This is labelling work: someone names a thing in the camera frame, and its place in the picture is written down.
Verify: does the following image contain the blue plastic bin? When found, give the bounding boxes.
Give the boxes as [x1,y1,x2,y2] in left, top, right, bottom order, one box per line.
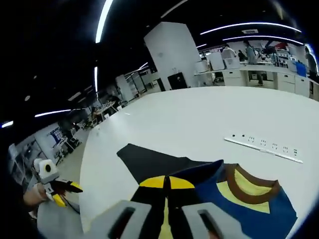
[295,61,307,78]

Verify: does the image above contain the black cabinet box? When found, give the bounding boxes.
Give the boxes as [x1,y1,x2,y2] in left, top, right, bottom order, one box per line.
[167,72,188,91]

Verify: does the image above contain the white square pillar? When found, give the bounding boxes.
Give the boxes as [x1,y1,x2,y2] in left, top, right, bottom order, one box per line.
[144,21,201,90]

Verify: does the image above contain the person's dark clothing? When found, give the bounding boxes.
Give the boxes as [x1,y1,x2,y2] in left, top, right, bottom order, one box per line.
[0,171,38,239]

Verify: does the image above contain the person's left hand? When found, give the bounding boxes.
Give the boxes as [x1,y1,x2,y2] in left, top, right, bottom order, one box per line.
[34,183,48,202]

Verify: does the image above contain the white counter cabinets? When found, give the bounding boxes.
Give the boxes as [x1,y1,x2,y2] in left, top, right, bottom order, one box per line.
[194,62,319,101]

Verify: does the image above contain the white power strip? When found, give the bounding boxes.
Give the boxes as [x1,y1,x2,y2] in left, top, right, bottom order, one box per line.
[223,134,304,164]

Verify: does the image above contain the long ceiling light strip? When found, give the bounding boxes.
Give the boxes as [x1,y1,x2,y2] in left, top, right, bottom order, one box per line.
[200,22,303,35]
[95,0,114,44]
[222,35,305,46]

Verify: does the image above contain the short ceiling light strip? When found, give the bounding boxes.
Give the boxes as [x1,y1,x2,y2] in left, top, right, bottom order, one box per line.
[94,66,99,98]

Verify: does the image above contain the black cable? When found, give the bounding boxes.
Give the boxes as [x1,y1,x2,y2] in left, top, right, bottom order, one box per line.
[63,196,81,214]

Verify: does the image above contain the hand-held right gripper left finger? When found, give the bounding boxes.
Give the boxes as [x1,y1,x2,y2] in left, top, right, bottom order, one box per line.
[84,175,167,239]

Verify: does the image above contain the yellow and blue garment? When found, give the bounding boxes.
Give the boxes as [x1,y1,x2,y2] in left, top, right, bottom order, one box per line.
[116,143,299,239]

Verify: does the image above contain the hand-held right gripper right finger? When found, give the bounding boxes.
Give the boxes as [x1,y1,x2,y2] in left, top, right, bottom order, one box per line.
[166,175,247,239]

